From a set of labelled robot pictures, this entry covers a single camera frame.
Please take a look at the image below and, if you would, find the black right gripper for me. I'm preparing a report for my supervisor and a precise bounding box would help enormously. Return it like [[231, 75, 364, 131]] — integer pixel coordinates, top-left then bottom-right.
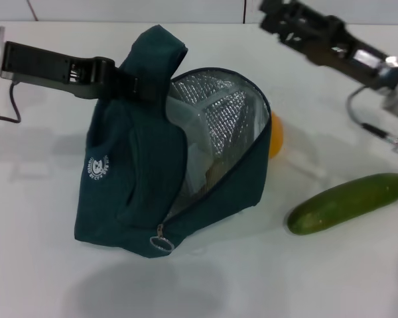
[[260, 0, 391, 89]]

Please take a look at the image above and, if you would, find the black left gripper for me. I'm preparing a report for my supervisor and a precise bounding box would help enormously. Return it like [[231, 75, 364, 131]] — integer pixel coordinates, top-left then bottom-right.
[[1, 41, 161, 101]]

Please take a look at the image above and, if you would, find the dark teal insulated lunch bag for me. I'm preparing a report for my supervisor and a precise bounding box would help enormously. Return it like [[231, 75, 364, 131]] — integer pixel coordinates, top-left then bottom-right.
[[73, 26, 273, 258]]

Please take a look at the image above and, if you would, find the clear container with blue lid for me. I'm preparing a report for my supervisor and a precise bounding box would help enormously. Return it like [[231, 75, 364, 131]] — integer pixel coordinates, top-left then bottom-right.
[[165, 95, 226, 196]]

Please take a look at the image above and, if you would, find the yellow orange pear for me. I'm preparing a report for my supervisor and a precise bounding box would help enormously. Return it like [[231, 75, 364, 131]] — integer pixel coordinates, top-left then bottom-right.
[[267, 111, 285, 159]]

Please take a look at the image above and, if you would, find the green cucumber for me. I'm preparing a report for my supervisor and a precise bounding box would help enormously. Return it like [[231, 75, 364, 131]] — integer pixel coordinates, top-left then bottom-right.
[[287, 172, 398, 236]]

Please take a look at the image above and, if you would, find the right gripper cable with plug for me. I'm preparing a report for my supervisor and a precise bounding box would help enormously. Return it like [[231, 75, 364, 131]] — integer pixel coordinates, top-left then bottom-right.
[[346, 85, 398, 155]]

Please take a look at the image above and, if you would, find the clear zipper pull ring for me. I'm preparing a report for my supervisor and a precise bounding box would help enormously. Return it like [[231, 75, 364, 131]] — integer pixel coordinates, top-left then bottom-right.
[[149, 224, 175, 255]]

